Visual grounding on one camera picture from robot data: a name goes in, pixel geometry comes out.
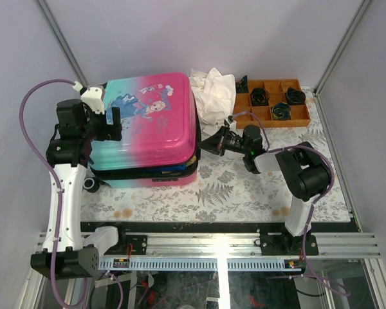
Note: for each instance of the orange compartment tray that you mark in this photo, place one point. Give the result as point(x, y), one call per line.
point(254, 115)

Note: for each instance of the rolled dark sock right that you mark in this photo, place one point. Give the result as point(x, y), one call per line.
point(295, 97)

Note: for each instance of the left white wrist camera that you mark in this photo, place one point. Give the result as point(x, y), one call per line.
point(93, 96)

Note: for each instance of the aluminium mounting rail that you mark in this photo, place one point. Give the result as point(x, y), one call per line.
point(229, 246)

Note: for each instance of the rolled dark sock outside tray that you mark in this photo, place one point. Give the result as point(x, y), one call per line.
point(241, 86)

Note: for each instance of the white crumpled cloth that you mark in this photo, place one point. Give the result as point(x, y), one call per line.
point(215, 95)

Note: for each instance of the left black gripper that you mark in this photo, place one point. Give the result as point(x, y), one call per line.
point(110, 131)

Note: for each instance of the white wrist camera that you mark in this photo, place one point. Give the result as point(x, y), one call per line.
point(93, 96)
point(230, 123)

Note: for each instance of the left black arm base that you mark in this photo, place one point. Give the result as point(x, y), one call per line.
point(131, 244)

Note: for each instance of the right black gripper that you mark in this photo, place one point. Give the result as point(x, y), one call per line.
point(217, 144)

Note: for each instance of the blue shirt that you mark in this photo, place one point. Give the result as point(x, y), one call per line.
point(174, 168)

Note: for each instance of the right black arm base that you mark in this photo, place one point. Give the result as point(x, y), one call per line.
point(284, 244)

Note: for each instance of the rolled dark sock middle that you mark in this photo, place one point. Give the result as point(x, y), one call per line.
point(259, 97)

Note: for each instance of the pink and teal suitcase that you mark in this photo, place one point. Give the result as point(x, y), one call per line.
point(160, 128)

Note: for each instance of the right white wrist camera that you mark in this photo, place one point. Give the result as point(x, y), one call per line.
point(230, 123)

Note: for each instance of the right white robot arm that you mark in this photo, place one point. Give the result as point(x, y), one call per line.
point(307, 172)

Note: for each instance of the rolled dark sock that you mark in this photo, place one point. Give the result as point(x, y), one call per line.
point(259, 97)
point(295, 97)

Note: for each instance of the rolled blue green sock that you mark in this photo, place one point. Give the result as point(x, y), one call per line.
point(281, 112)

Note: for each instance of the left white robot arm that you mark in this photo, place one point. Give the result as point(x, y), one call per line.
point(65, 253)

